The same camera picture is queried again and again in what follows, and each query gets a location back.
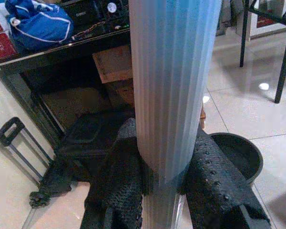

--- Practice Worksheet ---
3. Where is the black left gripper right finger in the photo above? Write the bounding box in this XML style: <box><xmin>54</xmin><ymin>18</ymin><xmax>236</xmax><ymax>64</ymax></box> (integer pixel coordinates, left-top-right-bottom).
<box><xmin>178</xmin><ymin>125</ymin><xmax>273</xmax><ymax>229</ymax></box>

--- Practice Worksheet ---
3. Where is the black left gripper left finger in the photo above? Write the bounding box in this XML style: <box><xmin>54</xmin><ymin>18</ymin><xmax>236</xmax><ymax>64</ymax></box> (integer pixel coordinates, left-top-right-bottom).
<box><xmin>82</xmin><ymin>117</ymin><xmax>156</xmax><ymax>229</ymax></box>

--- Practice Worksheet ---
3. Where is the light blue handled red broom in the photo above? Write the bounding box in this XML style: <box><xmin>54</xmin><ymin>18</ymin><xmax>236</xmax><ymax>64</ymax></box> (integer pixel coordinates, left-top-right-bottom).
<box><xmin>128</xmin><ymin>0</ymin><xmax>223</xmax><ymax>229</ymax></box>

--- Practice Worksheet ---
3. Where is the black round trash bin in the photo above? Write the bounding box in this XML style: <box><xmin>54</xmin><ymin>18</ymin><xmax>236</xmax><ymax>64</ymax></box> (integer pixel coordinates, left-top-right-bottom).
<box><xmin>208</xmin><ymin>132</ymin><xmax>265</xmax><ymax>185</ymax></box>

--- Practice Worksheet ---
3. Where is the black trolley suitcase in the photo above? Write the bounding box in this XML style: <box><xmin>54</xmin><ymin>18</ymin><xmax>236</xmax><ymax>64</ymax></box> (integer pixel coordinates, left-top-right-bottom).
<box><xmin>0</xmin><ymin>111</ymin><xmax>139</xmax><ymax>208</ymax></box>

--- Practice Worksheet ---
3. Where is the wood framed brown board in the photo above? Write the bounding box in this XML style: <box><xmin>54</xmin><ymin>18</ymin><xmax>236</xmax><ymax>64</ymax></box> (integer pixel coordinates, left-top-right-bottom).
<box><xmin>92</xmin><ymin>44</ymin><xmax>134</xmax><ymax>84</ymax></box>

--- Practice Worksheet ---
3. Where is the black desk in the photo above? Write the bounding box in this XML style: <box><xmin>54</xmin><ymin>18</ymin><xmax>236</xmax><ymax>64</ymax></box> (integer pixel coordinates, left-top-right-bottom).
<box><xmin>0</xmin><ymin>28</ymin><xmax>134</xmax><ymax>144</ymax></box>

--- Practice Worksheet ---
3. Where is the black computer case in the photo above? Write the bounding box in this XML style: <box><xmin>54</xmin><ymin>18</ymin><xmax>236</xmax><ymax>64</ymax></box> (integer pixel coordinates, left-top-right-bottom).
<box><xmin>61</xmin><ymin>0</ymin><xmax>131</xmax><ymax>34</ymax></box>

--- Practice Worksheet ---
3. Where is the blue drawstring bag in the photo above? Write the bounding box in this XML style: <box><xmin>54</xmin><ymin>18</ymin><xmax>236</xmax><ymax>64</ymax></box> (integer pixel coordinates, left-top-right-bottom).
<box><xmin>4</xmin><ymin>0</ymin><xmax>75</xmax><ymax>52</ymax></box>

